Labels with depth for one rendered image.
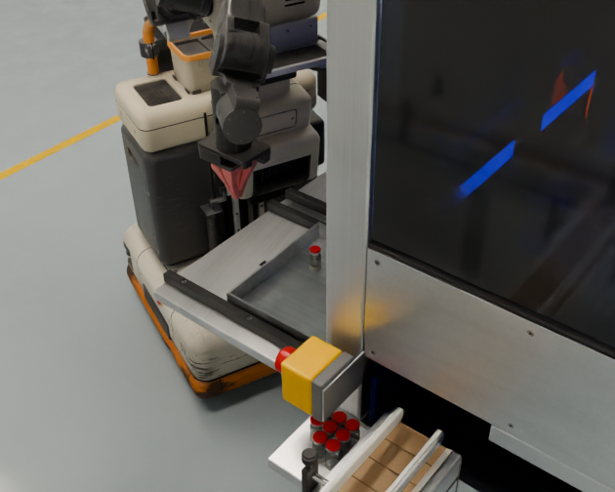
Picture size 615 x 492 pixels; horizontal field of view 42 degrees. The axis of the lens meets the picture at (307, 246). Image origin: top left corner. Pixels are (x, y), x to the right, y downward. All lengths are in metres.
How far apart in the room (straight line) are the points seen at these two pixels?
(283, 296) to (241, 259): 0.14
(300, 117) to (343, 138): 1.11
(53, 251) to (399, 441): 2.18
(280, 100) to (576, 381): 1.26
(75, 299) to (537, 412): 2.10
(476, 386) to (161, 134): 1.39
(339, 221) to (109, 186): 2.48
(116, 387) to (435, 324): 1.66
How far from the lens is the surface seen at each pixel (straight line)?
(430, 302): 0.98
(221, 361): 2.28
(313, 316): 1.37
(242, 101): 1.13
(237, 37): 1.18
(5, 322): 2.86
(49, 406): 2.53
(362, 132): 0.91
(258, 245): 1.53
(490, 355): 0.98
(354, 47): 0.87
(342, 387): 1.09
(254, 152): 1.24
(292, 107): 2.01
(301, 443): 1.19
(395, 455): 1.11
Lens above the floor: 1.80
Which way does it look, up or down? 37 degrees down
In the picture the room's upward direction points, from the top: 1 degrees counter-clockwise
